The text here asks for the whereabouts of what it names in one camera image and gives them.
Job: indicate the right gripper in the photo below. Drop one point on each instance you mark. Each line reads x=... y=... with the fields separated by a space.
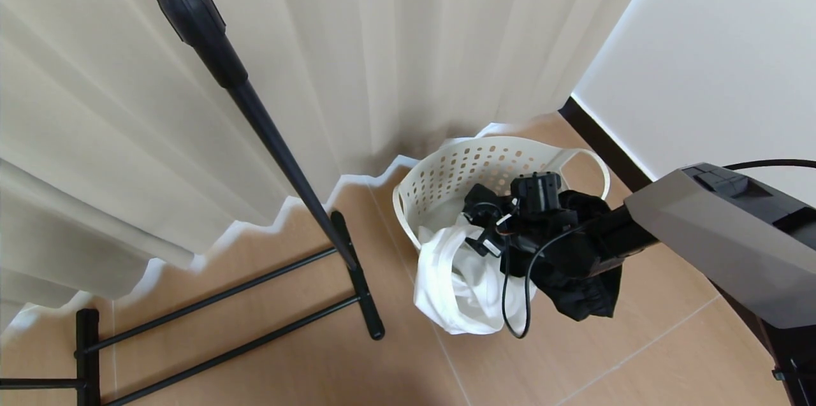
x=484 y=202

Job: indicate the white garment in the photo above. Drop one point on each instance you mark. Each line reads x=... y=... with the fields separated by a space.
x=446 y=291

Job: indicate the white laundry basket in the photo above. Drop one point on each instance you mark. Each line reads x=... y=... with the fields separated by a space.
x=440 y=218

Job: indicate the black clothes rack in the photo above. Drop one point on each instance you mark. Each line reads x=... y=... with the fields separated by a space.
x=191 y=11

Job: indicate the black garment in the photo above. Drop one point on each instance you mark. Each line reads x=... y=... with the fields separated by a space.
x=586 y=297

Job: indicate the beige curtain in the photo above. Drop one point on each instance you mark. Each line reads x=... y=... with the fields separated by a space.
x=382 y=43

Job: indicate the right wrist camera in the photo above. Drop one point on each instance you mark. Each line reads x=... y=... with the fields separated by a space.
x=535 y=192

